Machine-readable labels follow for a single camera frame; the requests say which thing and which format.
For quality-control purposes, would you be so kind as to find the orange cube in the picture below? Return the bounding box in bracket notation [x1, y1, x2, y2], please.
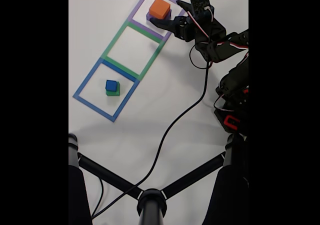
[148, 0, 172, 20]

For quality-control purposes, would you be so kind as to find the large purple cube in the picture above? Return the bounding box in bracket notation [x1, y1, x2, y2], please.
[146, 9, 173, 31]

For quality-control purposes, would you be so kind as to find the small blue cube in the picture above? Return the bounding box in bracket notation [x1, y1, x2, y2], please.
[105, 79, 118, 91]

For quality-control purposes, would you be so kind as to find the green cube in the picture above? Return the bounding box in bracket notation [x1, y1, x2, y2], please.
[105, 82, 121, 97]

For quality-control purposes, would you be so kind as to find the red table clamp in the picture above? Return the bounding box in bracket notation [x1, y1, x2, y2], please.
[223, 114, 241, 131]

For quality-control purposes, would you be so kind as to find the black tripod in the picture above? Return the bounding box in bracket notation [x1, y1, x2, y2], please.
[68, 132, 249, 225]

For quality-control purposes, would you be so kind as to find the red white servo wire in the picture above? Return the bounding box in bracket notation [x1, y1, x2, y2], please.
[213, 94, 236, 113]
[186, 6, 249, 70]

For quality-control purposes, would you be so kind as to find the purple square frame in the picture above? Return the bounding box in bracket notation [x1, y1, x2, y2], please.
[127, 0, 187, 41]

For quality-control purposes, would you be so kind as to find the green square frame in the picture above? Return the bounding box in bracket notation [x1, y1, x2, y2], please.
[101, 19, 166, 82]

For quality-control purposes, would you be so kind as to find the blue square frame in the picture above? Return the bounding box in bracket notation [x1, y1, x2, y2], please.
[72, 57, 141, 123]

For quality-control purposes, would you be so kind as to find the thick black camera cable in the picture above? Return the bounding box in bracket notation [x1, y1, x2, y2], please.
[91, 8, 211, 220]

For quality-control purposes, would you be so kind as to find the thin black cable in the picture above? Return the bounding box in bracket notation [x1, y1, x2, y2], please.
[90, 178, 104, 218]

